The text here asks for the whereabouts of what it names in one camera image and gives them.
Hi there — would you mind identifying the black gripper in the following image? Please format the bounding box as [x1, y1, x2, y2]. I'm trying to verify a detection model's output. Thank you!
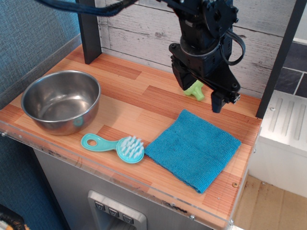
[169, 39, 240, 113]

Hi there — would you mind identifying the green toy broccoli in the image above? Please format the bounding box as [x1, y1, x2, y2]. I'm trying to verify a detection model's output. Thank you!
[184, 80, 205, 101]

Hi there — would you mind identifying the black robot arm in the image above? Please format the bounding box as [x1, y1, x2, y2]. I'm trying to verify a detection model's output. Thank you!
[166, 0, 246, 113]

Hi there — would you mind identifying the blue cloth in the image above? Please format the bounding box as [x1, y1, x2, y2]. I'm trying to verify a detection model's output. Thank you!
[145, 110, 241, 194]

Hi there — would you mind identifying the teal dish brush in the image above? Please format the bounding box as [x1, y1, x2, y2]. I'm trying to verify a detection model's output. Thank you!
[81, 134, 144, 164]

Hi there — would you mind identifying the white toy sink unit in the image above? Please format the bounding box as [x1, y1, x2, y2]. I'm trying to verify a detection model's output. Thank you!
[249, 91, 307, 197]

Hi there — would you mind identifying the clear acrylic edge guard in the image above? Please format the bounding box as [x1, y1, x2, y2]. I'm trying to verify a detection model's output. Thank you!
[0, 122, 234, 230]

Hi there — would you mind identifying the stainless steel bowl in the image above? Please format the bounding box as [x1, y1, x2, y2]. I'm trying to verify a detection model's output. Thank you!
[21, 70, 101, 136]

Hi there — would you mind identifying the silver dispenser panel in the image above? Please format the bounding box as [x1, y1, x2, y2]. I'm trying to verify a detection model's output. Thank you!
[88, 190, 147, 230]

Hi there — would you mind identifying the grey toy fridge cabinet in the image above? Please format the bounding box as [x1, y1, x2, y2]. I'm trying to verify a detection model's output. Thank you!
[35, 150, 230, 230]

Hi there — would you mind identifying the right black post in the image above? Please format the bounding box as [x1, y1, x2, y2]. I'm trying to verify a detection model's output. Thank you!
[256, 0, 307, 119]

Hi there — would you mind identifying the black post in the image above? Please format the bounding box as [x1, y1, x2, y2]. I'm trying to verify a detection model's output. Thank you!
[256, 0, 307, 119]
[78, 13, 102, 64]

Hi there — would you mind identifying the left black post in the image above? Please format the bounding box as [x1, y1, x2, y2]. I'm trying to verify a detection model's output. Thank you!
[78, 13, 102, 64]

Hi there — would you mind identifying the black braided cable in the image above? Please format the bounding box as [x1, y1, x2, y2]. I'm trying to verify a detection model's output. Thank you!
[33, 0, 140, 18]

